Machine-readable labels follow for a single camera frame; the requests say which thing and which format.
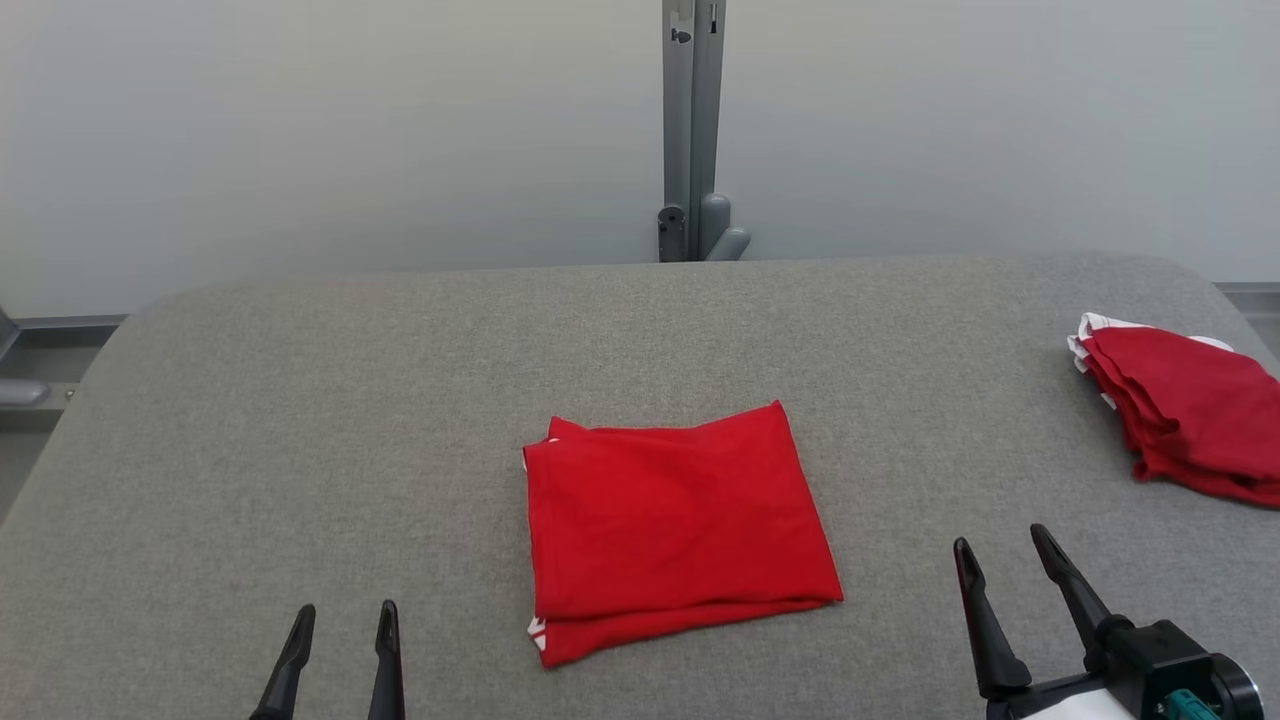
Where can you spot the red basketball jersey number 23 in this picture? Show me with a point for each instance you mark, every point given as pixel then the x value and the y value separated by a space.
pixel 680 520

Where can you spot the grey metal post with bracket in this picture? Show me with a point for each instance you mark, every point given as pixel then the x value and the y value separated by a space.
pixel 690 120

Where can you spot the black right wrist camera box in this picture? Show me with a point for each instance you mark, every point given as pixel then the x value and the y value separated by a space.
pixel 1160 655

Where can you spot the grey metal frame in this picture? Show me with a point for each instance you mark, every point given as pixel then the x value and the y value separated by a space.
pixel 40 355

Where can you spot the red shorts white trim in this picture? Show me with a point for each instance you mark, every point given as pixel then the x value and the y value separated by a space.
pixel 1190 410

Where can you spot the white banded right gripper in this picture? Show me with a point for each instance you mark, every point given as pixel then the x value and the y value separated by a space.
pixel 1060 705

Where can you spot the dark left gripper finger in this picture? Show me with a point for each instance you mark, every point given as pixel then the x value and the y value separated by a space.
pixel 290 670
pixel 388 670

